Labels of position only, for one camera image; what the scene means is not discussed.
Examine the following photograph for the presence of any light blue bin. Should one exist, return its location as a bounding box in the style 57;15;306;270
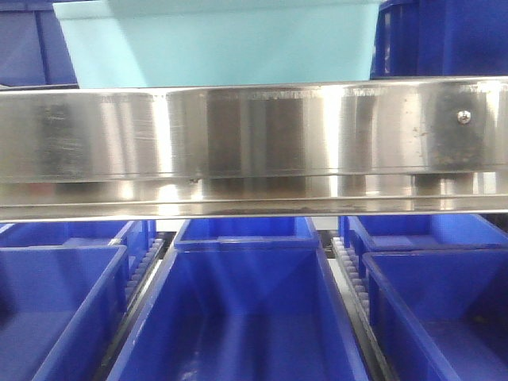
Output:
54;1;379;88

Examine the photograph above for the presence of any stainless steel shelf beam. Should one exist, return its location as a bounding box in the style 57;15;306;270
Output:
1;76;507;222

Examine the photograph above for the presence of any blue bin back centre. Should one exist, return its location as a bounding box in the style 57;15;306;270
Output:
173;217;320;251

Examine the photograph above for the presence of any blue bin back right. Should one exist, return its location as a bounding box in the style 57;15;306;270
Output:
339;214;507;279

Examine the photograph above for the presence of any blue bin back left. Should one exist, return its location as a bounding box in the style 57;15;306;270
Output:
1;220;156;274

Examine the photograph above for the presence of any blue bin front centre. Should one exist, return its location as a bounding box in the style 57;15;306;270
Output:
108;248;369;380

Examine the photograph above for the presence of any white roller track centre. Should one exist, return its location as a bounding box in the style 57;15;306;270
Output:
332;237;370;320

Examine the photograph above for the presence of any white roller track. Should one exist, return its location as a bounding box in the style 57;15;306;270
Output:
332;237;370;320
125;238;165;301

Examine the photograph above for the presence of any white roller track left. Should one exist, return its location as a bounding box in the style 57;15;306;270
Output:
125;238;165;301

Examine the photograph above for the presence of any dark blue crate upper right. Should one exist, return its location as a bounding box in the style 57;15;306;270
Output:
371;1;507;79

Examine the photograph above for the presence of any dark blue crate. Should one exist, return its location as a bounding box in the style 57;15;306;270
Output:
1;1;77;87
371;1;507;79

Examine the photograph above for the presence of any blue bin front right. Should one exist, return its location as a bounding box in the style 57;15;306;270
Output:
364;249;507;380

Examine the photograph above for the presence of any blue bin front left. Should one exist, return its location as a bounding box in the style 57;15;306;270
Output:
1;246;129;380

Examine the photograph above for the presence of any dark blue crate upper left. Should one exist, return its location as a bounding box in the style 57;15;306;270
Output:
1;1;77;87

